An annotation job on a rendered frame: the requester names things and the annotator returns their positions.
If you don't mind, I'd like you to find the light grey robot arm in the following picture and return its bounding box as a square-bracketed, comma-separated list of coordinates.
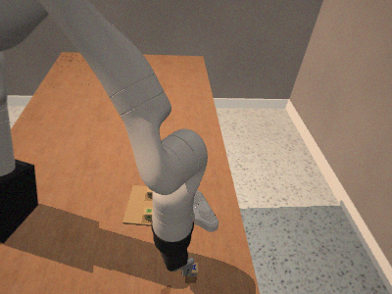
[0, 0, 208, 225]

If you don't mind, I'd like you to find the tan flat mat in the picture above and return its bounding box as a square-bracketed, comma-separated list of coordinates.
[122, 185, 153, 225]

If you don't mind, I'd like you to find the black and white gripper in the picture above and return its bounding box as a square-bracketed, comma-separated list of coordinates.
[151, 190, 219, 276]

